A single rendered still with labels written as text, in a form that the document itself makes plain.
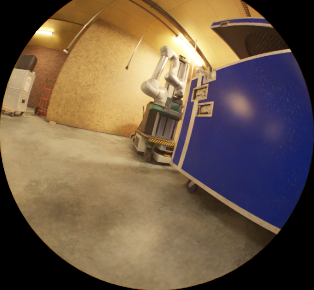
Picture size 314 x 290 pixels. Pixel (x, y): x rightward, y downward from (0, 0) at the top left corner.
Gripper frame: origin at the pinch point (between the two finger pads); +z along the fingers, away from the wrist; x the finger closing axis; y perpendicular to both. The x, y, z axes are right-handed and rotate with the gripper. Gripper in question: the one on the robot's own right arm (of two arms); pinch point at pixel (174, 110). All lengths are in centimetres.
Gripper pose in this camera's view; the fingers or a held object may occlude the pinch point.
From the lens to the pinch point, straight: 112.7
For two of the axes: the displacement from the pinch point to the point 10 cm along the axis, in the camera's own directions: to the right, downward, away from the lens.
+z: -2.5, 9.7, 0.2
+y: -3.3, -1.1, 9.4
